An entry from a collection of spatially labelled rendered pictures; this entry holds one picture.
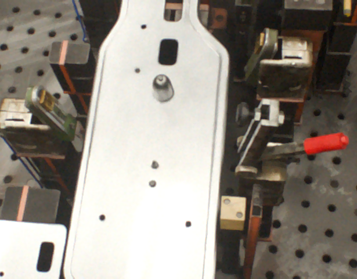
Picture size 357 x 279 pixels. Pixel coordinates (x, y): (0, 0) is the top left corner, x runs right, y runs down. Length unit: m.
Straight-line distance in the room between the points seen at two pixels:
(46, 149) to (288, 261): 0.50
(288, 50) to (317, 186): 0.39
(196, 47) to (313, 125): 0.38
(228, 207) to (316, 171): 0.45
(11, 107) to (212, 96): 0.32
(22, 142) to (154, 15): 0.31
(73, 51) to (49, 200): 0.26
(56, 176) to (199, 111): 0.33
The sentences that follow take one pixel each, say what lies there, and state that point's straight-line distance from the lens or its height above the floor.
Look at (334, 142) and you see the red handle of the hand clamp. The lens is 0.87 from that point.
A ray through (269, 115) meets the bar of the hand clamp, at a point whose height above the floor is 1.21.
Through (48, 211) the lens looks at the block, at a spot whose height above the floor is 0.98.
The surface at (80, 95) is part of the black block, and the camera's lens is 1.23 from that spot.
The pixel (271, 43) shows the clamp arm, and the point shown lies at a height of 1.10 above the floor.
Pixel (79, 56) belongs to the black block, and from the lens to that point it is 1.12.
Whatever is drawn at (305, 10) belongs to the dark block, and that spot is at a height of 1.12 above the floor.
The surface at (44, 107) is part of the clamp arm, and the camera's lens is 0.98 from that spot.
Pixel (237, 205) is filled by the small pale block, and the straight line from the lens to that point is 0.91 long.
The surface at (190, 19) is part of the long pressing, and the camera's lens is 1.12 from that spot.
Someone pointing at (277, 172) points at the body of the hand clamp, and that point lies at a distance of 0.95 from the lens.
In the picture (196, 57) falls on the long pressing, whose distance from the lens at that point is 1.08.
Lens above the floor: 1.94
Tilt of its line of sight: 67 degrees down
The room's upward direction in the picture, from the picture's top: 10 degrees counter-clockwise
